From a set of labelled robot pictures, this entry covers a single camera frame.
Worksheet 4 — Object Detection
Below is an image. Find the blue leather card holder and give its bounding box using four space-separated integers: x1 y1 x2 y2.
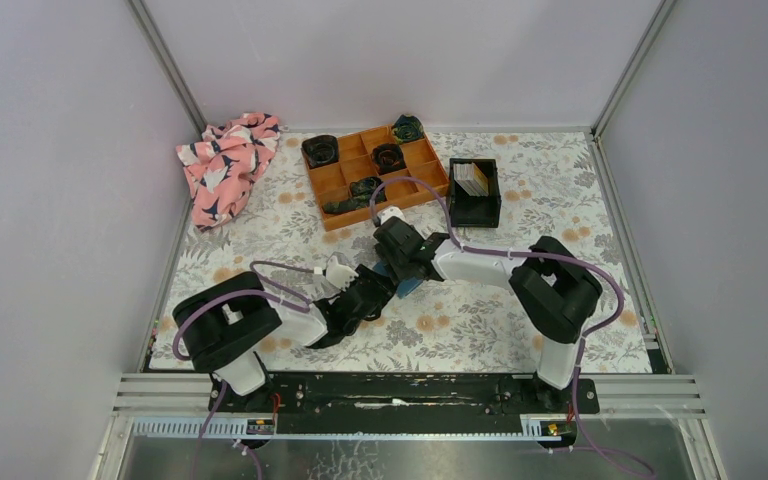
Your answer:
372 262 423 299

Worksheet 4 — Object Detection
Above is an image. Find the wooden compartment tray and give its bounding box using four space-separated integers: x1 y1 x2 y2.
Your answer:
302 126 449 231

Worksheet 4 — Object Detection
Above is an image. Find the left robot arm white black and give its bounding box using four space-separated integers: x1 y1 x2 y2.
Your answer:
172 263 397 411

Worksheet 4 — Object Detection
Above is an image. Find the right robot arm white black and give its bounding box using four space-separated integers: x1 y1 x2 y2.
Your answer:
373 217 603 412

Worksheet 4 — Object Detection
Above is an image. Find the black card box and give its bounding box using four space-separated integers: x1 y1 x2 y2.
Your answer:
447 158 502 228

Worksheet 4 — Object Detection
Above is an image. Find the stack of cards in box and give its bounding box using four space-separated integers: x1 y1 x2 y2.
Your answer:
452 162 490 197

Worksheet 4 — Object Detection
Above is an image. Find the rolled green tie front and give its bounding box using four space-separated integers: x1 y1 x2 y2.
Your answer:
322 176 383 215

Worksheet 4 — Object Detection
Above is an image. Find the rolled green tie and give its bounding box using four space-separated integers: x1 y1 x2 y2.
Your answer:
322 176 383 215
390 114 425 145

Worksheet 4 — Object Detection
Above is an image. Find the rolled dark tie centre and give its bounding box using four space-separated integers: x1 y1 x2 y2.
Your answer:
371 143 406 175

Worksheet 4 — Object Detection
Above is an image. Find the rolled dark tie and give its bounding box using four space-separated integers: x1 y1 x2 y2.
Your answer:
301 134 340 170
371 143 406 175

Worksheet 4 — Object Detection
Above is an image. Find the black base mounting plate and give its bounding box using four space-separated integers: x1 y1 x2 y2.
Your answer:
208 372 600 436

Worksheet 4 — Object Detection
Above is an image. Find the rolled green tie top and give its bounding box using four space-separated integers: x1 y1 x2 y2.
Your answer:
390 114 425 145

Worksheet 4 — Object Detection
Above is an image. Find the floral table mat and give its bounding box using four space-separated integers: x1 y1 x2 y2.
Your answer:
148 132 650 373

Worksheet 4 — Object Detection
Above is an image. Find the rolled dark tie far left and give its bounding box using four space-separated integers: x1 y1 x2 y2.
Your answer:
301 134 340 170

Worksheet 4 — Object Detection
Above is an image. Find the pink patterned cloth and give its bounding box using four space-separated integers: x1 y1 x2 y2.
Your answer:
175 112 281 231

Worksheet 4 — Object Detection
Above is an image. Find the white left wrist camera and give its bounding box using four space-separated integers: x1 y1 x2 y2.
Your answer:
324 254 358 291

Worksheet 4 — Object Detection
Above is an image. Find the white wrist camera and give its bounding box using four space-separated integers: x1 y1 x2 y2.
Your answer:
324 254 358 291
376 205 405 225

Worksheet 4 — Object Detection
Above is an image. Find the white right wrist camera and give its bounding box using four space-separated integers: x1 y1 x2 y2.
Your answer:
376 205 405 225

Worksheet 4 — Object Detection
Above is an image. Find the aluminium front rail frame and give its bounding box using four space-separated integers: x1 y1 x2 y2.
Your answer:
88 372 728 479

